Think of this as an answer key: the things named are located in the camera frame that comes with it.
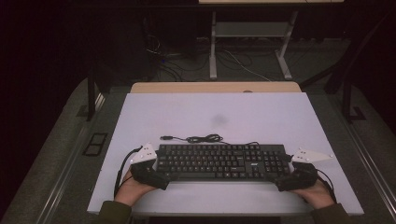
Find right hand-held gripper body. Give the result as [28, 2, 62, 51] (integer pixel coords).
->
[288, 147, 333, 189]

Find black floor socket frame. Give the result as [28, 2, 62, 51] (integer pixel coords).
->
[82, 133, 108, 157]

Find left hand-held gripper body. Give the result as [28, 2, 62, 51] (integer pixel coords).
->
[130, 142, 163, 188]

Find white metal desk frame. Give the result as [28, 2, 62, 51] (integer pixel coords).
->
[208, 10, 299, 81]

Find white board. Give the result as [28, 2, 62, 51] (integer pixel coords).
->
[87, 91, 364, 217]

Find black keyboard cable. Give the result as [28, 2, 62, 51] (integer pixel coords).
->
[159, 133, 261, 147]

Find right hand-held gripper black cable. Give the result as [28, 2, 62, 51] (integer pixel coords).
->
[316, 167, 339, 204]

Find person's left hand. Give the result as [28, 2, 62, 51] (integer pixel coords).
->
[114, 169, 157, 207]

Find left hand-held gripper black cable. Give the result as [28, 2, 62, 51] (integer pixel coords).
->
[113, 146, 144, 199]

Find black floor cables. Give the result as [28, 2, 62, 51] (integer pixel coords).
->
[144, 32, 210, 82]

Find black metal stand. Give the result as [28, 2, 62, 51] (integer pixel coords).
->
[86, 69, 98, 122]
[341, 78, 368, 124]

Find hand-held gripper black cable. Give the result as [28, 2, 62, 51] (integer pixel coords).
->
[316, 167, 339, 204]
[113, 146, 144, 199]

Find wooden table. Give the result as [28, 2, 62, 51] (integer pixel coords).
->
[130, 81, 303, 94]

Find white floor cable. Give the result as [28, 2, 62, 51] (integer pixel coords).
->
[223, 49, 272, 82]

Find black keyboard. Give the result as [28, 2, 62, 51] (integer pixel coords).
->
[154, 143, 293, 183]

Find person's right hand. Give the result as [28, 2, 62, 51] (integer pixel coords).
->
[289, 178, 335, 210]

